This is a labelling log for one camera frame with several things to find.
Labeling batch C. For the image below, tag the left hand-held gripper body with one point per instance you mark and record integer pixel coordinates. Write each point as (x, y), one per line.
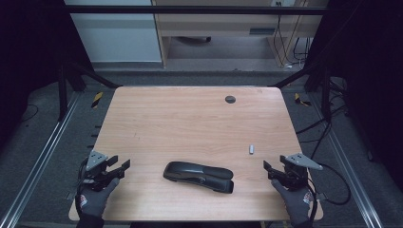
(95, 161)

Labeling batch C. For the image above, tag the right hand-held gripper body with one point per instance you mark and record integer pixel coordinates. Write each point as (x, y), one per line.
(299, 161)

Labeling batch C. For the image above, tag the small grey cylinder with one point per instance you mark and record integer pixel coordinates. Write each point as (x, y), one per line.
(251, 149)

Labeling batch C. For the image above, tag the black stapler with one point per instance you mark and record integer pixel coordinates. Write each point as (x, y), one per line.
(198, 175)

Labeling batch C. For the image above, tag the person's right hand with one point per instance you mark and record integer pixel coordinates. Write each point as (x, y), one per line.
(297, 204)

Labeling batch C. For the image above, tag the person's left hand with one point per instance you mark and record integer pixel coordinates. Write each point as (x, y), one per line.
(93, 202)

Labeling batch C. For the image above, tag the grey tape piece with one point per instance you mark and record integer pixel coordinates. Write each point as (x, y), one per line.
(69, 195)
(321, 197)

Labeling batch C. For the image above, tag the yellow black striped tape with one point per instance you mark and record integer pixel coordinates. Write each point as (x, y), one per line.
(97, 99)

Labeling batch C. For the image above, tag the dark round table grommet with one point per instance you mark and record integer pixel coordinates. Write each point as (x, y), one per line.
(230, 99)

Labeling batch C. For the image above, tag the black curtain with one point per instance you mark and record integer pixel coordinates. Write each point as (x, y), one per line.
(28, 57)
(367, 79)

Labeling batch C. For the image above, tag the white cabinet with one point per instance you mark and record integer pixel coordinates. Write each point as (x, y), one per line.
(117, 34)

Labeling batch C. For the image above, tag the light wooden desk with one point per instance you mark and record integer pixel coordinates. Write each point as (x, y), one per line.
(221, 25)

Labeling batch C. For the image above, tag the aluminium floor rail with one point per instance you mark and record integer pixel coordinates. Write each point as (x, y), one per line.
(47, 148)
(348, 164)

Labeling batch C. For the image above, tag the black frame strut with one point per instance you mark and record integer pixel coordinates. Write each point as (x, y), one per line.
(92, 76)
(297, 76)

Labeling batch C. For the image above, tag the black horizontal frame bar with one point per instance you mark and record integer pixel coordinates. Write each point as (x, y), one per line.
(190, 10)

